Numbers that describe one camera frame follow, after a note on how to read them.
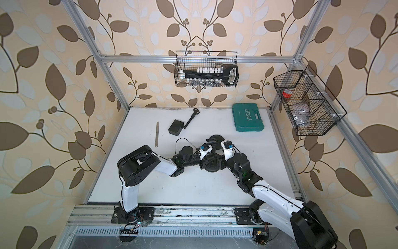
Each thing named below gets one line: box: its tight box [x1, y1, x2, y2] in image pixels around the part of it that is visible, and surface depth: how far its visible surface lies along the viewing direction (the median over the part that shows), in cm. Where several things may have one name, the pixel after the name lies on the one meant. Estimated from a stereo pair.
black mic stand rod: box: [206, 134, 225, 155], surface depth 80 cm
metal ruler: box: [154, 121, 160, 148], surface depth 107 cm
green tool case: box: [232, 103, 265, 133], surface depth 112 cm
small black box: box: [168, 119, 184, 137], surface depth 107 cm
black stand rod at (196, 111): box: [183, 107, 200, 129], surface depth 118 cm
